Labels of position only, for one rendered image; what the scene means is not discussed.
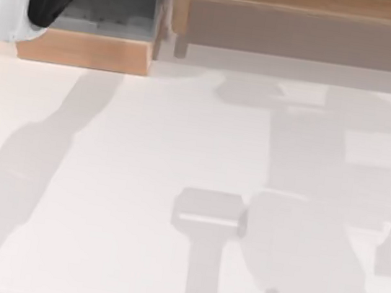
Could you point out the wooden open shelf cabinet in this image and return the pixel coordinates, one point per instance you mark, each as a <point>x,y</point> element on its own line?
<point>310,0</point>

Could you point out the drawer with grey pierced inside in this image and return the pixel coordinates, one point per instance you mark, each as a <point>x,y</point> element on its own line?
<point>113,4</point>

